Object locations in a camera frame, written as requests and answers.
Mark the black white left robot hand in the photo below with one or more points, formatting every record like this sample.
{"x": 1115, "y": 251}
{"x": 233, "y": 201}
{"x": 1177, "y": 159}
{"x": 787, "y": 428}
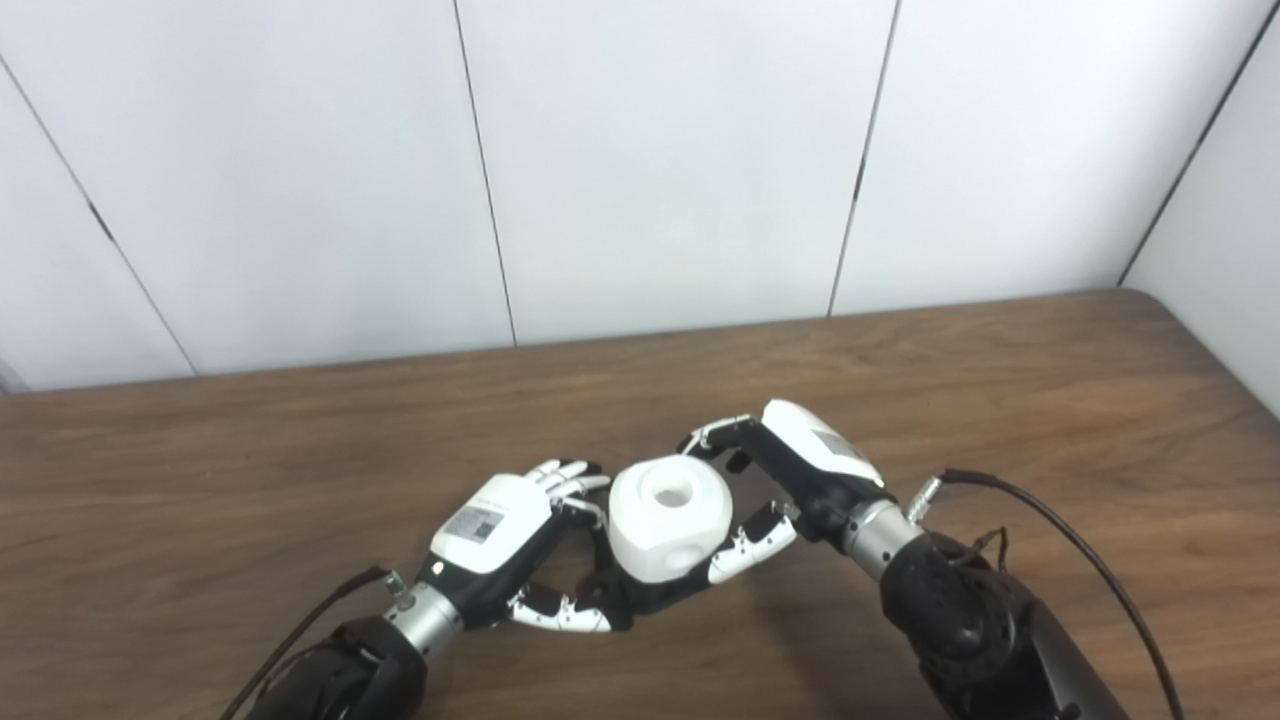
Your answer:
{"x": 490, "y": 525}

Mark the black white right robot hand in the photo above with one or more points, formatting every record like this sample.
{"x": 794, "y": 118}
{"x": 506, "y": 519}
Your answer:
{"x": 810, "y": 465}

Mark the round white plastic piece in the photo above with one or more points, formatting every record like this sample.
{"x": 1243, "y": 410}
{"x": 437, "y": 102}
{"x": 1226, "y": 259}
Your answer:
{"x": 660, "y": 535}

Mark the black flanged holder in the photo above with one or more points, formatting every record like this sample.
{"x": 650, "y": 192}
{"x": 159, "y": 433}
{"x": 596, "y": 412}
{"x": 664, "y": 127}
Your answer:
{"x": 650, "y": 598}

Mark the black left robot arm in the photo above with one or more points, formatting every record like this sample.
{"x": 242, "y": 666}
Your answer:
{"x": 340, "y": 670}

